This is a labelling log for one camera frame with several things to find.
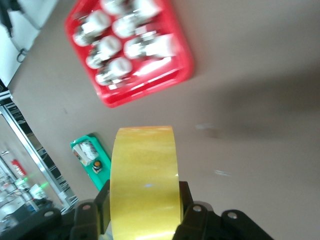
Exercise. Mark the white circuit breaker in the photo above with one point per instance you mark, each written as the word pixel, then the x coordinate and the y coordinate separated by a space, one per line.
pixel 88 147

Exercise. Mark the aluminium frame profile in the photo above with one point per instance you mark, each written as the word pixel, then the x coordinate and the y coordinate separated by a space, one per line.
pixel 30 150

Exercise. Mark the red label sign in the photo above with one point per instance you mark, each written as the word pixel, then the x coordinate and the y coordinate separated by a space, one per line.
pixel 18 168

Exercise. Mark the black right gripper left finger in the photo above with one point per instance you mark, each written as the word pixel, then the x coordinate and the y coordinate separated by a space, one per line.
pixel 87 220

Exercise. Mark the black and orange push button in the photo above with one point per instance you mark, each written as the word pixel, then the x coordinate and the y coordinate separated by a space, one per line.
pixel 97 166

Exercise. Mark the yellow packing tape roll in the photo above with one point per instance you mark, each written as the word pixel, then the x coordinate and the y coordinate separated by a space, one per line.
pixel 145 175

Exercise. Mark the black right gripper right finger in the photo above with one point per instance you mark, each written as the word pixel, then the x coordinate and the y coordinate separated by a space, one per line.
pixel 197 222

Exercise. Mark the green plastic tray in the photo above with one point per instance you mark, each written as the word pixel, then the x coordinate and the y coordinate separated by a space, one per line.
pixel 101 180

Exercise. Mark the white switch box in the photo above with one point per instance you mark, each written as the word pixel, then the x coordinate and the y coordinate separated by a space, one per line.
pixel 80 156

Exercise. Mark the white and metal pipe fitting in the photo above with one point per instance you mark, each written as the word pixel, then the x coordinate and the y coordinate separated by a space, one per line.
pixel 115 5
pixel 155 46
pixel 103 52
pixel 127 26
pixel 92 27
pixel 115 71

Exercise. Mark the clear tape strip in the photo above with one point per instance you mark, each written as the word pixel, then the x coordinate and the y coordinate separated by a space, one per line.
pixel 222 172
pixel 205 126

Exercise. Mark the red tray holding fittings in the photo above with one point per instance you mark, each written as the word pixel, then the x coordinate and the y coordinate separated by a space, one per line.
pixel 182 62

